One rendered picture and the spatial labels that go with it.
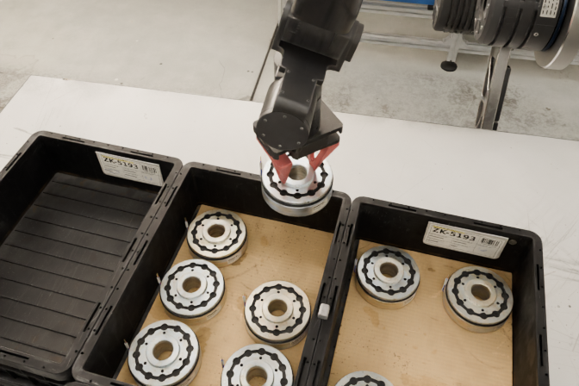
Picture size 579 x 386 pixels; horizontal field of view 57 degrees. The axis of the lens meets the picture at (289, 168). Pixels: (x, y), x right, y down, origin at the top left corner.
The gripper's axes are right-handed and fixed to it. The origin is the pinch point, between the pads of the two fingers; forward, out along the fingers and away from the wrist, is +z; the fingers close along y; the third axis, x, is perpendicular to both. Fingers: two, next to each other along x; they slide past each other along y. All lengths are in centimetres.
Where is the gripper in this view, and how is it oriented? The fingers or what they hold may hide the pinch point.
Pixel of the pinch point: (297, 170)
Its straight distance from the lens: 76.3
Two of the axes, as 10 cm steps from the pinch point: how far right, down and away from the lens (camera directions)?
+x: -4.9, -6.5, 5.8
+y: 8.7, -3.7, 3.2
